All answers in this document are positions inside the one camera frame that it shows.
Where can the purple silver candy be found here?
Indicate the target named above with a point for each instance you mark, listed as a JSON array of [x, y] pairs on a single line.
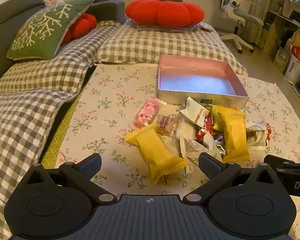
[[219, 142]]

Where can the grey sofa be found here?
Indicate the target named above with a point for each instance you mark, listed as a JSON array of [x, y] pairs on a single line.
[[5, 17]]

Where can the large red tomato cushion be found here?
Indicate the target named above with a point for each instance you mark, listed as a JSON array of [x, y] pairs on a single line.
[[165, 11]]

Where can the clear packet with red bow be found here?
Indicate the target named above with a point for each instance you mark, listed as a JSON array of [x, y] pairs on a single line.
[[164, 124]]

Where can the green woven mat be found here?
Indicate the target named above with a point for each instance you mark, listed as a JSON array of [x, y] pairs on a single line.
[[62, 130]]

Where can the green pillow with white pattern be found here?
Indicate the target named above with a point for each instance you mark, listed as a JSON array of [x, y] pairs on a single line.
[[45, 28]]

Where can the grey checked cushion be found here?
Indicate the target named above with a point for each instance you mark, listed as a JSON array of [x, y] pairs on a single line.
[[165, 46], [17, 135], [52, 70]]

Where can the white office chair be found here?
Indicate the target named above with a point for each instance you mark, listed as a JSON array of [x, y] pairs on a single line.
[[242, 15]]

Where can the small red tomato cushion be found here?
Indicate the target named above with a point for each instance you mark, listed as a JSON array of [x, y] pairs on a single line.
[[81, 26]]

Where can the gold snack packet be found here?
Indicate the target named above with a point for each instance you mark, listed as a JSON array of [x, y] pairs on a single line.
[[214, 120]]

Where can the pink cardboard box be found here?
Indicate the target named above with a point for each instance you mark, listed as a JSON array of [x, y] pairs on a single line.
[[195, 80]]

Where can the white text-printed snack packet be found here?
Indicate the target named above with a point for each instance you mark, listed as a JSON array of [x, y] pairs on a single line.
[[190, 148]]

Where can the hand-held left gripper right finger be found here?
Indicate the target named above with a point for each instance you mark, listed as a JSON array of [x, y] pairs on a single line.
[[210, 163]]

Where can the yellow snack packet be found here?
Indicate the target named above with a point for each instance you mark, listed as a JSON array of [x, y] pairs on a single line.
[[233, 135], [157, 152]]

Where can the pink plush toy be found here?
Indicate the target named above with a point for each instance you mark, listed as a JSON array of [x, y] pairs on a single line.
[[53, 2]]

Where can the small red snack packet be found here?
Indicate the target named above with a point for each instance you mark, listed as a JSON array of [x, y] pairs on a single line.
[[268, 133]]

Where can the red candy packet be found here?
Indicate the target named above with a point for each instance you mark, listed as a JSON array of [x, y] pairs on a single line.
[[206, 127]]

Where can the white bag with red print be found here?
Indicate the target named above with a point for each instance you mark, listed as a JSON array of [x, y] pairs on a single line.
[[296, 65]]

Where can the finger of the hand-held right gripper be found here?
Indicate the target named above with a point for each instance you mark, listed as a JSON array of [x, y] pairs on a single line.
[[277, 162]]

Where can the small beige pouch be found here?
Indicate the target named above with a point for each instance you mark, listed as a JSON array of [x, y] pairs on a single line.
[[206, 27]]

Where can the white striped snack packet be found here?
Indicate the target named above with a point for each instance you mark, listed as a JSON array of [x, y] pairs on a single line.
[[256, 138]]

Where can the clear acrylic tray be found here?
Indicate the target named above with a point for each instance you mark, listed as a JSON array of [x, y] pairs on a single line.
[[162, 29]]

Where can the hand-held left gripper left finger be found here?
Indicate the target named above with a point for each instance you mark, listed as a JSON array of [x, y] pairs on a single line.
[[90, 163]]

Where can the white packet with red label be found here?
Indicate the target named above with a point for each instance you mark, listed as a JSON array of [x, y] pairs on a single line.
[[193, 110]]

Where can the wooden desk with shelves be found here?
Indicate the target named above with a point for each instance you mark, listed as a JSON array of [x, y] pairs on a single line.
[[282, 35]]

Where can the beige curtain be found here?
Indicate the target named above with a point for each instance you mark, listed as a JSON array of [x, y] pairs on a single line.
[[261, 5]]

